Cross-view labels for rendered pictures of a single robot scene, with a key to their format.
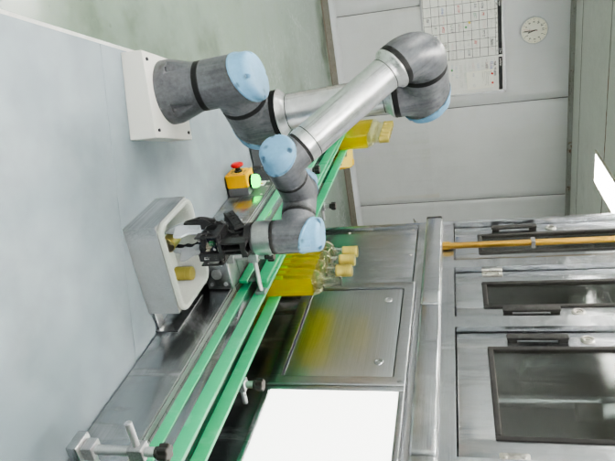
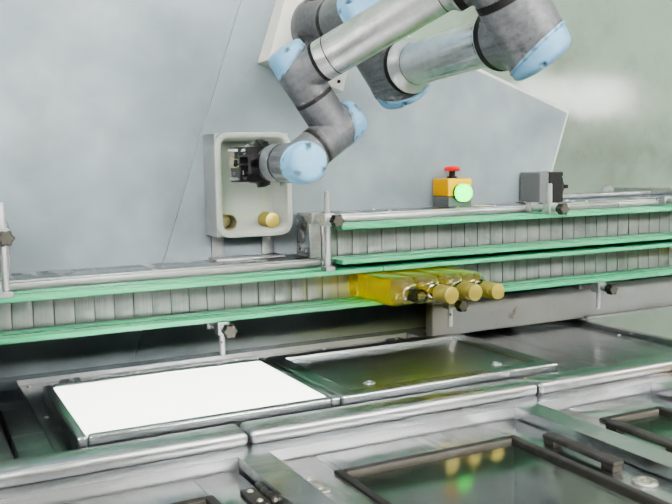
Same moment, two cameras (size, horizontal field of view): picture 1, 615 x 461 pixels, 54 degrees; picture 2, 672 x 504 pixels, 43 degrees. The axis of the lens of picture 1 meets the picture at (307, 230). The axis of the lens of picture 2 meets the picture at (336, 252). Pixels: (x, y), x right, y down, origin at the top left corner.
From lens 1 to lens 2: 1.31 m
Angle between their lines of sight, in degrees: 49
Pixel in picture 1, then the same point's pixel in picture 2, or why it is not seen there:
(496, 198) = not seen: outside the picture
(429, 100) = (504, 37)
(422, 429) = (281, 419)
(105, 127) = (222, 36)
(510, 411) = (402, 470)
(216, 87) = (328, 14)
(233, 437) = not seen: hidden behind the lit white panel
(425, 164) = not seen: outside the picture
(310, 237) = (288, 156)
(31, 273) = (63, 105)
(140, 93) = (276, 18)
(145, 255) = (208, 165)
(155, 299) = (209, 217)
